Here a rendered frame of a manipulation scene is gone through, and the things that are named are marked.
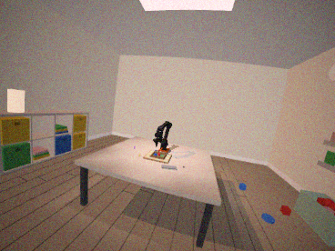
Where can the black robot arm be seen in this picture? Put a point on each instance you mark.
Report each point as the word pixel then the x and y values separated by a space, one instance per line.
pixel 160 132

